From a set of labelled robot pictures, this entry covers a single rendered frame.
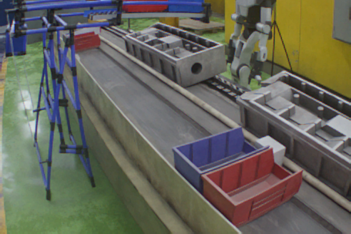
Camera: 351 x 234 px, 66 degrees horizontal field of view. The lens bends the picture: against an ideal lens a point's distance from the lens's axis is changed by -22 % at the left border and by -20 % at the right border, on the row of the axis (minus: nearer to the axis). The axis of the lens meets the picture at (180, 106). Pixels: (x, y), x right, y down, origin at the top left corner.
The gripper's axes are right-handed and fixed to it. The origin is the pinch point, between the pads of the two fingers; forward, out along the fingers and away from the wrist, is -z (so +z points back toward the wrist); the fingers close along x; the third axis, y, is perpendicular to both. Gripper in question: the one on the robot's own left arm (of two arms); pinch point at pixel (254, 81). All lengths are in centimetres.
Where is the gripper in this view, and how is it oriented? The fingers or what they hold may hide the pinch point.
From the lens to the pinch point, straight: 280.8
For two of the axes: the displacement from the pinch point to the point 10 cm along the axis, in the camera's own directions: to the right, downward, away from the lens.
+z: 1.8, -9.2, -3.5
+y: 3.4, 4.0, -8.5
